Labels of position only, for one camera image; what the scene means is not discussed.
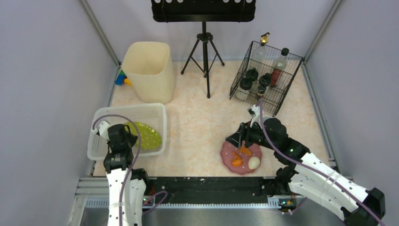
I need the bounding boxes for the pink polka dot plate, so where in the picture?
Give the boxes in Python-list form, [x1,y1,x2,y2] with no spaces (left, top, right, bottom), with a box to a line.
[220,141,263,175]

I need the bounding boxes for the green polka dot plate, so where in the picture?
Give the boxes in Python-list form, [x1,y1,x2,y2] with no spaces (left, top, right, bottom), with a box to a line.
[124,121,162,152]

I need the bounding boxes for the small pepper shaker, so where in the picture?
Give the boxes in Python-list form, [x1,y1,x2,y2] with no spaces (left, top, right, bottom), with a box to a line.
[256,85,267,100]

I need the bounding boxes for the black-lid jar white beads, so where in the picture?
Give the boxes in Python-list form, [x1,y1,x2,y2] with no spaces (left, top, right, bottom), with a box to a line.
[239,77,253,91]

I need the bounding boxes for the shiny black-lid spice jar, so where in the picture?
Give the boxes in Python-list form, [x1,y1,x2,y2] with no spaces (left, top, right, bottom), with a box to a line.
[259,73,271,87]

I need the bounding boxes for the black-lid clear jar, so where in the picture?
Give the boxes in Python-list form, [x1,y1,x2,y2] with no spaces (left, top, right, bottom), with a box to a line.
[245,68,259,82]

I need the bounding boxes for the tall sauce bottle black cap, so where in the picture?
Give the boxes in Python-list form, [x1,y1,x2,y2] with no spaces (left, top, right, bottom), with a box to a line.
[271,48,289,88]

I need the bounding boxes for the glass bottle gold stopper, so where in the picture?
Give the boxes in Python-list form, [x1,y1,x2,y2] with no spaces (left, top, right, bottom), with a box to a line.
[253,32,270,62]

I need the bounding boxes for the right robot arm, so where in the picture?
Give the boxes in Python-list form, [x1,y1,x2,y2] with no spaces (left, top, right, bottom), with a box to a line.
[226,118,386,226]

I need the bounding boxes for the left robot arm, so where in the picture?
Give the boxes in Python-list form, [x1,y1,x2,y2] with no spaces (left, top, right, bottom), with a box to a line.
[104,124,148,226]

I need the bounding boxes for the toy fried chicken piece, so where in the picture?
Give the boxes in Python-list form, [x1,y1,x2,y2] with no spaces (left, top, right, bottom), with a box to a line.
[239,146,253,156]

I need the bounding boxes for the toy white egg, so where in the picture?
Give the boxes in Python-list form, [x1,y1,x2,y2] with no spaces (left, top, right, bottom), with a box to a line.
[247,156,261,170]

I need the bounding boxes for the white plastic perforated basket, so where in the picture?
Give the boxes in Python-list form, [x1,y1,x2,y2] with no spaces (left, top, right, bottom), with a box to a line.
[87,103,168,161]

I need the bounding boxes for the colourful toy blocks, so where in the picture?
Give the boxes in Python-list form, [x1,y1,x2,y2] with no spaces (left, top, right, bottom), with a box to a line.
[115,70,132,86]

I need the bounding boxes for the cream plastic waste bin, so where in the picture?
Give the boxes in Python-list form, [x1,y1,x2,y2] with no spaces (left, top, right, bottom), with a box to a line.
[121,41,176,104]

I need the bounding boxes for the black tripod music stand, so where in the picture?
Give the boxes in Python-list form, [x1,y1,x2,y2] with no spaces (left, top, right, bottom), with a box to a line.
[151,0,256,98]

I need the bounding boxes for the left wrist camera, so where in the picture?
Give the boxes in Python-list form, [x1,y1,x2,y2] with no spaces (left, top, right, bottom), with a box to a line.
[92,120,111,140]

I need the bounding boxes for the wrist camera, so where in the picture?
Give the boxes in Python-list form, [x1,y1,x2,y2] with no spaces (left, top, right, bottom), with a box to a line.
[92,120,111,140]
[247,105,263,127]

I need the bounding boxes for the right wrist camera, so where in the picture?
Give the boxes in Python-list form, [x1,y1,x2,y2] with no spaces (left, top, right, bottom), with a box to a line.
[247,105,263,127]

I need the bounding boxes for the black wire basket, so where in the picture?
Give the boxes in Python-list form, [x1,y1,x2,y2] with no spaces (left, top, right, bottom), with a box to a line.
[229,41,303,116]

